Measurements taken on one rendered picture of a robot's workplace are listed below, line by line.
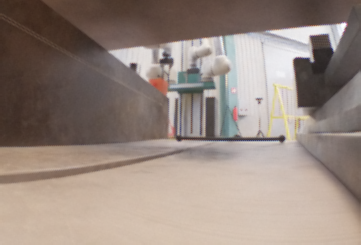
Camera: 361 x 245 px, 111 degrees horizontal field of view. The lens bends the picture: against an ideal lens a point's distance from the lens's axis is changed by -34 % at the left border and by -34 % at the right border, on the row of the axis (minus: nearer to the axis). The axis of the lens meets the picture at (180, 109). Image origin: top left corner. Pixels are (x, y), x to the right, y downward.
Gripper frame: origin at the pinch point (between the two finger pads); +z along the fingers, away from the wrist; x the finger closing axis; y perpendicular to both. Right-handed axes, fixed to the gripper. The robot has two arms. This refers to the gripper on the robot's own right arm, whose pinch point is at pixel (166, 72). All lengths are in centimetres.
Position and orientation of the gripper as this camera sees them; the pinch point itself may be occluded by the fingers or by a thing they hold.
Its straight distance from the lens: 167.0
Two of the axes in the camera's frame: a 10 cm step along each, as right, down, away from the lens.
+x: -9.8, 0.0, 1.9
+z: -0.2, 9.9, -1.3
